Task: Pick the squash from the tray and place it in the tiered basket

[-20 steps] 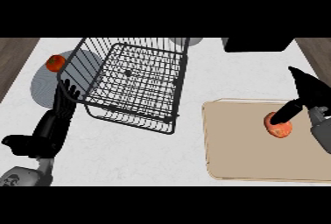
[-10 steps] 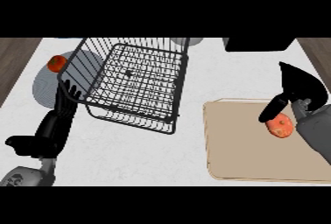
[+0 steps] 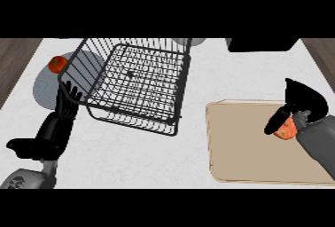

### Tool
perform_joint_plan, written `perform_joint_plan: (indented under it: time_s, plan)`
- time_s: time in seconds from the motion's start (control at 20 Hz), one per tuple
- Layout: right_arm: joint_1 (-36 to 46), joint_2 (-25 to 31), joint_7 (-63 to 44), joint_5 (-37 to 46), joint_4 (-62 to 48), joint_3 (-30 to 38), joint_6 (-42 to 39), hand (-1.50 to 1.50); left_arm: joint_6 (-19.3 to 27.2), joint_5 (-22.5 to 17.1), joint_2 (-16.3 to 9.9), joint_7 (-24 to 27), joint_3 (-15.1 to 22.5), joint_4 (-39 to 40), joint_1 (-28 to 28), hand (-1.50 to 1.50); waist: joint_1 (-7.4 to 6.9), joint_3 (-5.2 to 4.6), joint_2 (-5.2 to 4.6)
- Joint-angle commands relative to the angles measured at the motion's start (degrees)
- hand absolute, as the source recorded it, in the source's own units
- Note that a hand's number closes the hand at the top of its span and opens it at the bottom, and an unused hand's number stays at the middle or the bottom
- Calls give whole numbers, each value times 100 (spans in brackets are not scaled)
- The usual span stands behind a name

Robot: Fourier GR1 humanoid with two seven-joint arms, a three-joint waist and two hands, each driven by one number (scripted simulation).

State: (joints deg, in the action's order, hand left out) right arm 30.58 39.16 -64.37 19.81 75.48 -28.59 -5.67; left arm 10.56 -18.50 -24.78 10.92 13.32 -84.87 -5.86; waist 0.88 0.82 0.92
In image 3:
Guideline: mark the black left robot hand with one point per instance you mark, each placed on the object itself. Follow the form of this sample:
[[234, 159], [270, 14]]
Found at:
[[51, 136]]

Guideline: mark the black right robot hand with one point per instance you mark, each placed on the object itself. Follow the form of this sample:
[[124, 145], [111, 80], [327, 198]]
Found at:
[[305, 99]]

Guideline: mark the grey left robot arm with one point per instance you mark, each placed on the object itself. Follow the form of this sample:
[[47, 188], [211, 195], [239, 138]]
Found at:
[[26, 178]]

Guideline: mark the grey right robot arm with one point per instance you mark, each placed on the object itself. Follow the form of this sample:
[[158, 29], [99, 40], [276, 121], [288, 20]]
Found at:
[[317, 142]]

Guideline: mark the orange squash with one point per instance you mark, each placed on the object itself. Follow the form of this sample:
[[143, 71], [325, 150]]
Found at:
[[285, 130]]

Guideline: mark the beige wooden tray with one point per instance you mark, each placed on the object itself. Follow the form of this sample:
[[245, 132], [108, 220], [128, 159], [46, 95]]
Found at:
[[261, 144]]

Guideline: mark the grey round plate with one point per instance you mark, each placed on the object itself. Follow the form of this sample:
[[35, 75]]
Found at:
[[56, 81]]

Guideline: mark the black appliance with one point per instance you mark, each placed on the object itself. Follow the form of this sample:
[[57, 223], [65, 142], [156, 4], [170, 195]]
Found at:
[[260, 44]]

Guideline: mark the red tomato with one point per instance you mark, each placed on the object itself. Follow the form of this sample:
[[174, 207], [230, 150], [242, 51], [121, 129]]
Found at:
[[56, 64]]

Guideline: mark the grey round object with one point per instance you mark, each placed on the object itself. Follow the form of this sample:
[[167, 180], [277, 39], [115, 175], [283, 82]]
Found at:
[[196, 41]]

